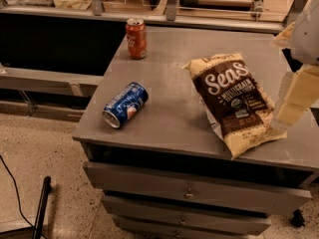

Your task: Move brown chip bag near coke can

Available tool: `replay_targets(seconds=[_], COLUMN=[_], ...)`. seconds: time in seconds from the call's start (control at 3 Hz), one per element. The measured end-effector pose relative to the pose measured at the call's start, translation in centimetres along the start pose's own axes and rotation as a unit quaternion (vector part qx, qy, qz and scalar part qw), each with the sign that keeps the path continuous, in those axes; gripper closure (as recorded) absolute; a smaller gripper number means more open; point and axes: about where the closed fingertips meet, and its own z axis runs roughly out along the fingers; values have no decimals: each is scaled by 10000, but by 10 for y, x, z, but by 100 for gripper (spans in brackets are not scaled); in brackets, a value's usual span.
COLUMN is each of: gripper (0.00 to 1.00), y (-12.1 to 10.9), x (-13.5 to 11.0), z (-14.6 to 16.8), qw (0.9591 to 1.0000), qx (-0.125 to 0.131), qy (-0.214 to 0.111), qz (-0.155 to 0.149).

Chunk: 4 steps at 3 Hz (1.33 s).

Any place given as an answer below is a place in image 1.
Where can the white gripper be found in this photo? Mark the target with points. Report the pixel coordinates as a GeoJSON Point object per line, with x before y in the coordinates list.
{"type": "Point", "coordinates": [308, 37]}

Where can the brown multigrain chip bag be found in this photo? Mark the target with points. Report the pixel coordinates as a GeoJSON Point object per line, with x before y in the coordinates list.
{"type": "Point", "coordinates": [237, 108]}

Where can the red coke can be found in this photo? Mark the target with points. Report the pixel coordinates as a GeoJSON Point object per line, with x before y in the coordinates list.
{"type": "Point", "coordinates": [136, 33]}

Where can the blue pepsi can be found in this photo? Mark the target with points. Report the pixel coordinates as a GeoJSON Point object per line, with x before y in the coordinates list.
{"type": "Point", "coordinates": [121, 108]}

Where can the top grey drawer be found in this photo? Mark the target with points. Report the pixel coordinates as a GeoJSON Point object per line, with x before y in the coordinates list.
{"type": "Point", "coordinates": [198, 189]}

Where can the grey drawer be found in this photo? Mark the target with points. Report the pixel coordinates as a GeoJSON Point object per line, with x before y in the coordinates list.
{"type": "Point", "coordinates": [185, 217]}
{"type": "Point", "coordinates": [172, 231]}
{"type": "Point", "coordinates": [198, 189]}

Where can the black caster wheel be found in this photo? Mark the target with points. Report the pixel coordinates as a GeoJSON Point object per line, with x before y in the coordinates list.
{"type": "Point", "coordinates": [297, 219]}

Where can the grey drawer cabinet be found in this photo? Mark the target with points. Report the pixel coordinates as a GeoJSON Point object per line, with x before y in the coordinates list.
{"type": "Point", "coordinates": [171, 131]}

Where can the middle grey drawer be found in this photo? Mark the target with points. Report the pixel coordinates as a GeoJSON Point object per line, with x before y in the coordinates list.
{"type": "Point", "coordinates": [185, 217]}

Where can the bottom grey drawer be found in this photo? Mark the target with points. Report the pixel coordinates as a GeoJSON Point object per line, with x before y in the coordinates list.
{"type": "Point", "coordinates": [172, 231]}

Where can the black pole on floor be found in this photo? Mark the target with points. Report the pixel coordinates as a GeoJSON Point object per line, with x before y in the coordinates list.
{"type": "Point", "coordinates": [38, 226]}

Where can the grey metal shelf rail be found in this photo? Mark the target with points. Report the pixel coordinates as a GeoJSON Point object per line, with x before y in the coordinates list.
{"type": "Point", "coordinates": [268, 16]}

